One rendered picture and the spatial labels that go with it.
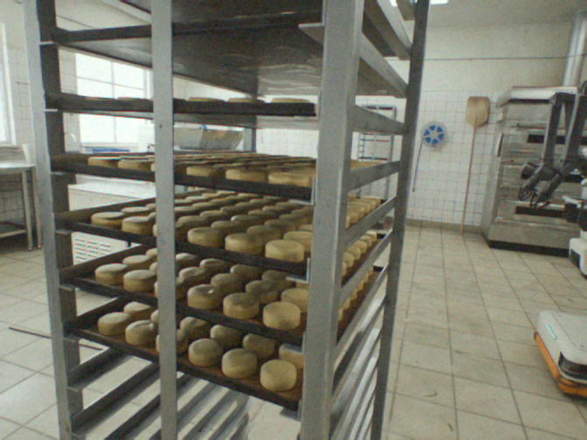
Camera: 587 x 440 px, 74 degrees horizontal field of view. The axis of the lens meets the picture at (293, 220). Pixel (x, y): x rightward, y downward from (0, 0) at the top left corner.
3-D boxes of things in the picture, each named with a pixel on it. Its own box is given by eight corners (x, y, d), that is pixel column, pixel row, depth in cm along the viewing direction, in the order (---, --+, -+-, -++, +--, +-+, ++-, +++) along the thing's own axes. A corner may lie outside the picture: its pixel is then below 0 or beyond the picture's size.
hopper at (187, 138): (166, 147, 257) (166, 127, 254) (215, 147, 307) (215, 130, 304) (202, 150, 246) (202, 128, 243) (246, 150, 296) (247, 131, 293)
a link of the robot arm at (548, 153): (566, 92, 218) (560, 95, 228) (554, 92, 220) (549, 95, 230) (553, 168, 226) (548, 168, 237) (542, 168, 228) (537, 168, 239)
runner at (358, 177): (389, 170, 101) (390, 159, 100) (399, 171, 100) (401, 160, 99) (289, 202, 43) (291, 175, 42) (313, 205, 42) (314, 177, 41)
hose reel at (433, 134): (439, 193, 611) (449, 121, 588) (439, 195, 595) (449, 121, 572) (412, 191, 624) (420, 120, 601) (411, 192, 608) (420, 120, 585)
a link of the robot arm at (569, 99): (582, 87, 216) (576, 90, 225) (553, 92, 220) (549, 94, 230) (583, 168, 222) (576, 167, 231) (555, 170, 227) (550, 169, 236)
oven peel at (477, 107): (450, 232, 586) (467, 95, 569) (450, 232, 590) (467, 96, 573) (472, 235, 576) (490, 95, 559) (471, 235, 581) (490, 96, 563)
